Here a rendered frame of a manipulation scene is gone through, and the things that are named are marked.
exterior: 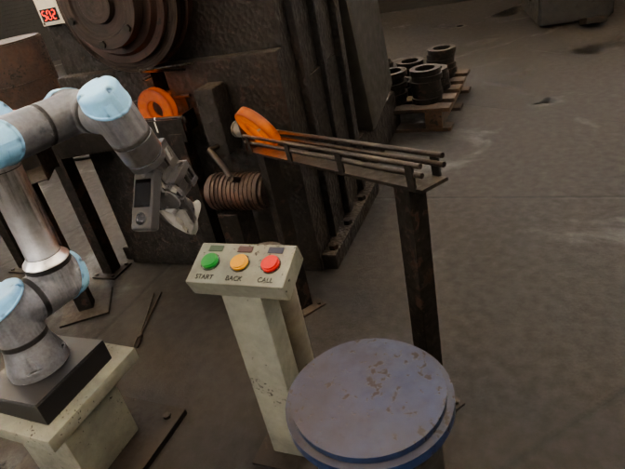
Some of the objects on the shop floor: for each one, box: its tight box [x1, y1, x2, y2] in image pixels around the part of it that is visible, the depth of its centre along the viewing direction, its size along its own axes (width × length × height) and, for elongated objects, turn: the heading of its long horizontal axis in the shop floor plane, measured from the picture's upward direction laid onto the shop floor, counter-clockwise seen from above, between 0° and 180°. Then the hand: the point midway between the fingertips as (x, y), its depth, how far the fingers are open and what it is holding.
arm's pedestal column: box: [14, 384, 187, 469], centre depth 150 cm, size 40×40×26 cm
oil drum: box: [0, 33, 60, 110], centre depth 439 cm, size 59×59×89 cm
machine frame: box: [47, 0, 379, 272], centre depth 220 cm, size 73×108×176 cm
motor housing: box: [204, 171, 270, 245], centre depth 193 cm, size 13×22×54 cm, turn 88°
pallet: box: [388, 44, 471, 133], centre depth 365 cm, size 120×82×44 cm
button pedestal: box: [186, 243, 318, 469], centre depth 131 cm, size 16×24×62 cm, turn 88°
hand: (190, 233), depth 112 cm, fingers closed
